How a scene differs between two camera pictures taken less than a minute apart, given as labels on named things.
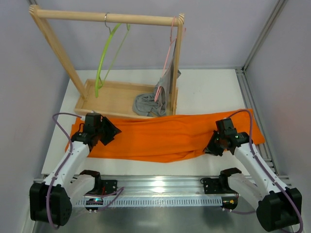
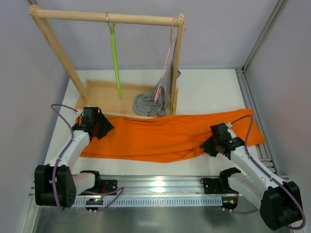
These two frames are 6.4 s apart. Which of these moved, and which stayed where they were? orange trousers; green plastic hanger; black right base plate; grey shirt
Moved: green plastic hanger
Stayed: black right base plate; grey shirt; orange trousers
